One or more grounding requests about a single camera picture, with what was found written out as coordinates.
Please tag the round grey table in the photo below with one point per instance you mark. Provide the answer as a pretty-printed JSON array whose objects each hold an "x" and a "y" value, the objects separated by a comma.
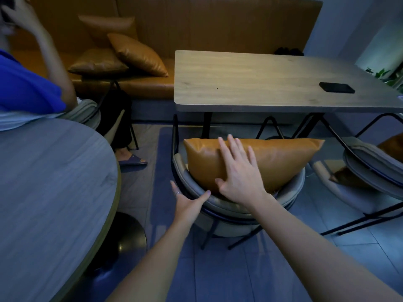
[{"x": 47, "y": 201}]

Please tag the black bag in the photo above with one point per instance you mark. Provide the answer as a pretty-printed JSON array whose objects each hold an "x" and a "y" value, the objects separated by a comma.
[{"x": 288, "y": 52}]

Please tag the person's right forearm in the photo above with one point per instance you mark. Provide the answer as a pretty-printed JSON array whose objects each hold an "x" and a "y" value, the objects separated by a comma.
[{"x": 315, "y": 248}]

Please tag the rectangular wooden table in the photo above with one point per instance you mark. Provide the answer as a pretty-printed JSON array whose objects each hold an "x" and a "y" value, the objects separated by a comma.
[{"x": 252, "y": 78}]

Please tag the black smartphone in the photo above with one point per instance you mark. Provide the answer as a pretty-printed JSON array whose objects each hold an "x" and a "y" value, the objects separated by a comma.
[{"x": 337, "y": 87}]

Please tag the black round table base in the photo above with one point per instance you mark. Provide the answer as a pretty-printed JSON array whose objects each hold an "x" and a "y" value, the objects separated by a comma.
[{"x": 126, "y": 245}]

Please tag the person's right hand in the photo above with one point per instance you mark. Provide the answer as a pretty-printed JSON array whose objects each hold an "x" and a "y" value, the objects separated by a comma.
[{"x": 242, "y": 179}]

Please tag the person's left hand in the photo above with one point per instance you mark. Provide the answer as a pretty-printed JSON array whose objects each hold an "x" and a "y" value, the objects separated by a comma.
[{"x": 187, "y": 210}]

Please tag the tall green tree plant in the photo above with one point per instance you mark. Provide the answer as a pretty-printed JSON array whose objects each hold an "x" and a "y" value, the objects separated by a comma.
[{"x": 382, "y": 72}]

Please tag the person's left forearm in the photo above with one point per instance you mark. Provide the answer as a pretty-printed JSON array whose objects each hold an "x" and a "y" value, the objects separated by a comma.
[{"x": 151, "y": 273}]

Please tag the brown leather bench sofa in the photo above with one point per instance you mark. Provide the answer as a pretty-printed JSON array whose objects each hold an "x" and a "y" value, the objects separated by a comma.
[{"x": 220, "y": 25}]

